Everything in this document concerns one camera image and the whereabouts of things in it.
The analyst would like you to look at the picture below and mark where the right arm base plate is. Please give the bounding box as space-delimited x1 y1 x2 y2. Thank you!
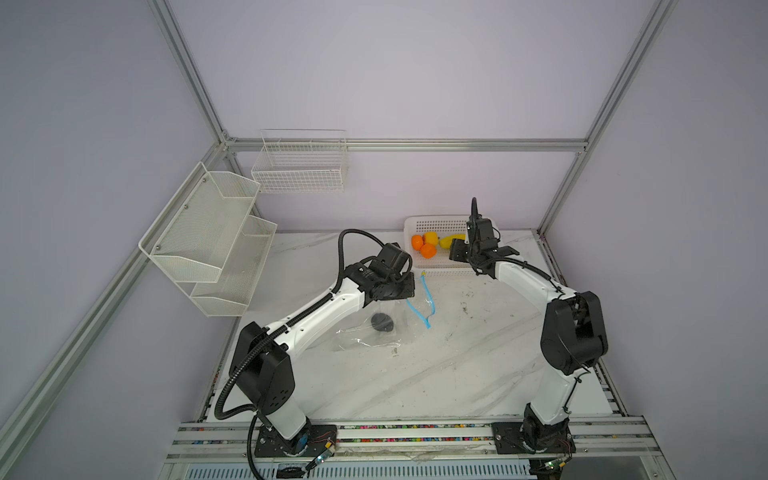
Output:
491 420 575 454

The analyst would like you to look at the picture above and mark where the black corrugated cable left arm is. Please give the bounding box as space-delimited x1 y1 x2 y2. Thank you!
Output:
214 228 388 480

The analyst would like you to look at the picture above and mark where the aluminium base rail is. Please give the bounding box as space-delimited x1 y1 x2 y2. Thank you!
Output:
165 416 662 463

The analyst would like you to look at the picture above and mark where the yellow banana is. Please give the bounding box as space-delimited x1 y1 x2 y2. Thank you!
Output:
439 234 466 250

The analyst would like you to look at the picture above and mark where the clear zip top bag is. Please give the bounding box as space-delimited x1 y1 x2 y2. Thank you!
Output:
331 272 436 351

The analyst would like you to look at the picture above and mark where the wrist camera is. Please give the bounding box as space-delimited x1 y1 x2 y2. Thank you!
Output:
369 243 412 281
467 217 500 249

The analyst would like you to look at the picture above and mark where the black avocado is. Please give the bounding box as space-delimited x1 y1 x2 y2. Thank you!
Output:
370 312 395 332

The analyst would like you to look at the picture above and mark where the white mesh two-tier shelf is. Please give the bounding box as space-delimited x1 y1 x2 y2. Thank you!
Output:
138 163 277 317

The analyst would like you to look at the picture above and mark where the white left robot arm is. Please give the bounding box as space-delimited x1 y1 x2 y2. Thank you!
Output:
214 262 415 441

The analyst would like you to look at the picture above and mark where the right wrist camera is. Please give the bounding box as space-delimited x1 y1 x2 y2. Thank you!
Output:
467 217 500 249

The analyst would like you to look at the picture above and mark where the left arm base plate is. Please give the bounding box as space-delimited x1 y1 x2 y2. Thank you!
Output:
252 423 338 458

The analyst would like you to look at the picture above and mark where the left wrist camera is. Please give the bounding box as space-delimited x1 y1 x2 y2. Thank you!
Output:
369 243 412 281

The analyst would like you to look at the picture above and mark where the white perforated plastic basket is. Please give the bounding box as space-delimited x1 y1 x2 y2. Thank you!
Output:
403 215 474 277

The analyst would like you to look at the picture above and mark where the aluminium frame post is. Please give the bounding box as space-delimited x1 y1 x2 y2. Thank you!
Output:
537 0 677 236

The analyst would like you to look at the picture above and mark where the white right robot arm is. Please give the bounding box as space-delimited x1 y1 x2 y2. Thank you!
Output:
449 239 608 453

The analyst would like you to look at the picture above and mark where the large orange fruit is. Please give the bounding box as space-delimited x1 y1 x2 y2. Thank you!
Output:
411 235 425 251

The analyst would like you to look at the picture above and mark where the white wire wall basket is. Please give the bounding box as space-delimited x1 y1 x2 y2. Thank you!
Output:
251 129 348 194

